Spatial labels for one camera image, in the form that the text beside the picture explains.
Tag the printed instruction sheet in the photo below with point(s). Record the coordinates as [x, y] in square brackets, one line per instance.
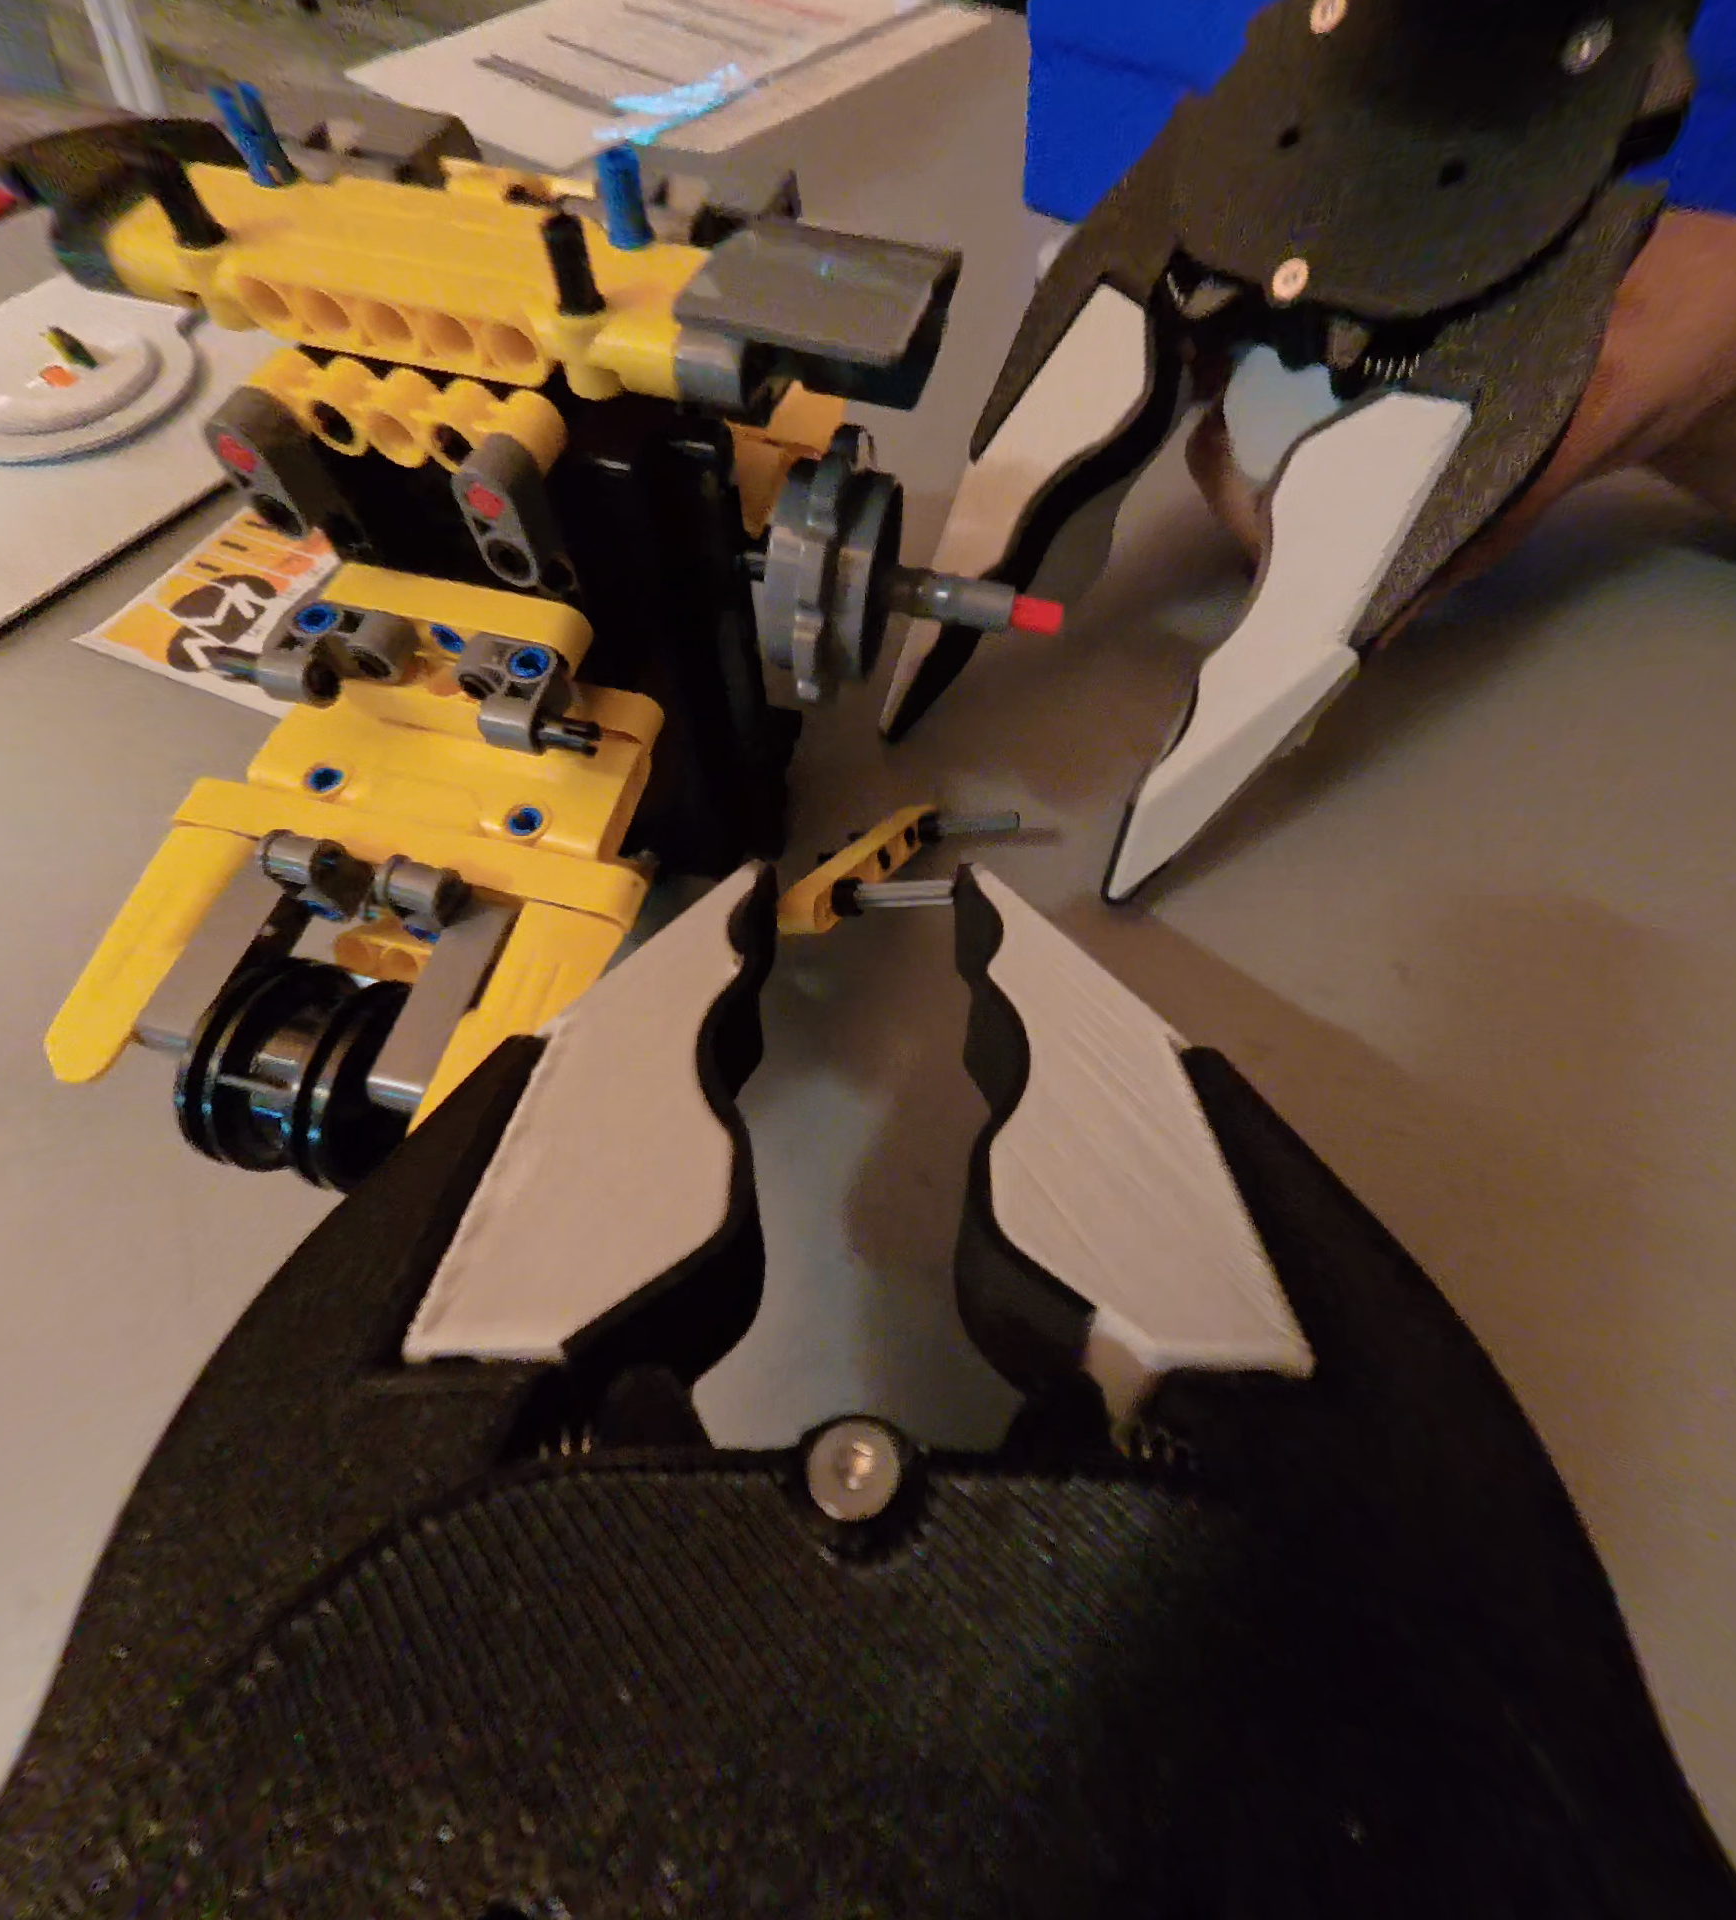
[163, 601]

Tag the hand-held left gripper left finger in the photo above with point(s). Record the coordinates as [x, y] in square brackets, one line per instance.
[583, 1184]

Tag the yellow and black toy model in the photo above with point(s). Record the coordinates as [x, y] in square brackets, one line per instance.
[402, 300]

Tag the blue plastic bin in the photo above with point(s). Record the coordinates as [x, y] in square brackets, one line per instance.
[1108, 90]

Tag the person's right hand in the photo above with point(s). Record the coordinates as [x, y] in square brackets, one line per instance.
[1708, 391]

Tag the yellow perforated toy beam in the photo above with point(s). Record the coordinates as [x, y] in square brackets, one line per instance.
[868, 862]

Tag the white printed paper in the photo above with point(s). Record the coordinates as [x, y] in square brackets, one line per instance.
[689, 74]

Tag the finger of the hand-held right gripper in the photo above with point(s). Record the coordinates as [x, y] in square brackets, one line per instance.
[1048, 450]
[1332, 554]

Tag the grey and black toy pin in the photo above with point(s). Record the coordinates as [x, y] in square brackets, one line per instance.
[981, 823]
[907, 894]

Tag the white round device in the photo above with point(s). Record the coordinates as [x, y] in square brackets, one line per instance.
[42, 398]

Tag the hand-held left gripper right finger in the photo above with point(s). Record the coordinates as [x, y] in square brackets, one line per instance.
[1138, 1184]

